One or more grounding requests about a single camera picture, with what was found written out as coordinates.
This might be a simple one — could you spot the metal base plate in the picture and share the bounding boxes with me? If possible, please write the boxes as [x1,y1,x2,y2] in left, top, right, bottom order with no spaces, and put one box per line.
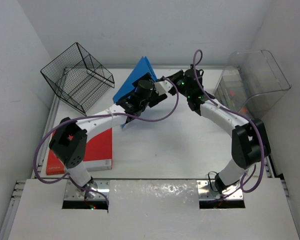
[196,179,244,201]
[64,180,111,201]

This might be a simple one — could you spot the clear grey drawer organizer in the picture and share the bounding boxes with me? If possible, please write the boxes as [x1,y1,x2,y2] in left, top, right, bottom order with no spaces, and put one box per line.
[213,49,292,119]

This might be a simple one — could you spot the blue folder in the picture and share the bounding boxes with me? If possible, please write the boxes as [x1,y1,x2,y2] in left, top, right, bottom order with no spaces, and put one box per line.
[110,57,157,127]

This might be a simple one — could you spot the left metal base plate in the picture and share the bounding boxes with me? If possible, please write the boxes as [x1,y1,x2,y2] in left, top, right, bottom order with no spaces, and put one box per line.
[64,180,111,201]

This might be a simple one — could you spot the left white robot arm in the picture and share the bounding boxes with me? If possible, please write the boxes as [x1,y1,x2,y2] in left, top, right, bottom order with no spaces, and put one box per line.
[49,74,172,187]

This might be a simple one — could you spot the red notebook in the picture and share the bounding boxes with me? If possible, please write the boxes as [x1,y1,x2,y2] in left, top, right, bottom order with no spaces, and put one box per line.
[45,128,113,176]

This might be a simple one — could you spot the purple cable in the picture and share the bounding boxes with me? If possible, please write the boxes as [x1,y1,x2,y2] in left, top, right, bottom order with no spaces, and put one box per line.
[33,77,180,203]
[192,49,266,202]

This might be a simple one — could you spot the black wire mesh basket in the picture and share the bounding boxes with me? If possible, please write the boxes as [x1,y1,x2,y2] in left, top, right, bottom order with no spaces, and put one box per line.
[40,42,115,116]

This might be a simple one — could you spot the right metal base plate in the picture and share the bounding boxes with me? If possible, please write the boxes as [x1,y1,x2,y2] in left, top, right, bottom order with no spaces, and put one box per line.
[196,179,244,201]

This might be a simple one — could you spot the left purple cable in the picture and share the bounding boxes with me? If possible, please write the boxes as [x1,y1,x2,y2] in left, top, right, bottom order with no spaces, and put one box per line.
[33,77,180,203]

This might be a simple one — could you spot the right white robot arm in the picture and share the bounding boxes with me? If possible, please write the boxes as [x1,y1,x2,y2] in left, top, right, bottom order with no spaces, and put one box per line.
[168,69,271,193]

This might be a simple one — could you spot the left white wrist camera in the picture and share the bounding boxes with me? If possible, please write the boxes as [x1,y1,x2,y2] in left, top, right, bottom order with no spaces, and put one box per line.
[154,80,173,96]

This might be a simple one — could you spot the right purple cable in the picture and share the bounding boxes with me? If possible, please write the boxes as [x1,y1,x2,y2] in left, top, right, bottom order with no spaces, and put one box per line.
[192,49,266,202]

